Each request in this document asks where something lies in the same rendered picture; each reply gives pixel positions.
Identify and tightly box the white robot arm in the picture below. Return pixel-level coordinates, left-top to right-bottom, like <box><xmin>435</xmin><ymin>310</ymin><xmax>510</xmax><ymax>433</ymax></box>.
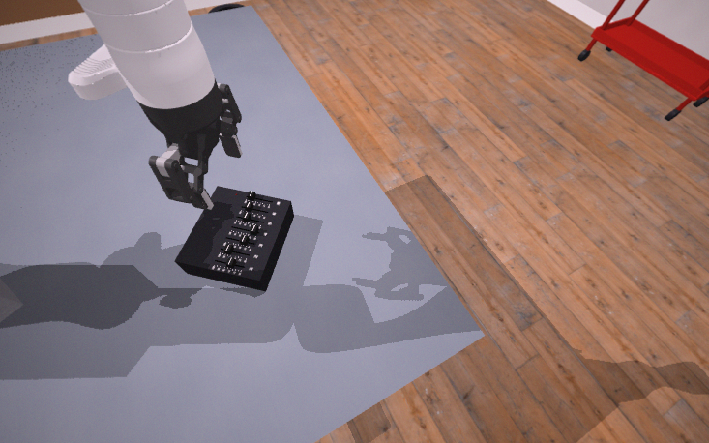
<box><xmin>69</xmin><ymin>0</ymin><xmax>215</xmax><ymax>109</ymax></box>

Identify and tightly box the black lighting desk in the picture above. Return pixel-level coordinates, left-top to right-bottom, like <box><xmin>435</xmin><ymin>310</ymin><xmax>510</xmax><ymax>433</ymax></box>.
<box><xmin>175</xmin><ymin>186</ymin><xmax>294</xmax><ymax>291</ymax></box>

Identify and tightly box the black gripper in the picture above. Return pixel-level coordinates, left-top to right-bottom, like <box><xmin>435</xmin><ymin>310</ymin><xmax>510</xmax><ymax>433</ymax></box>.
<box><xmin>138</xmin><ymin>80</ymin><xmax>242</xmax><ymax>210</ymax></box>

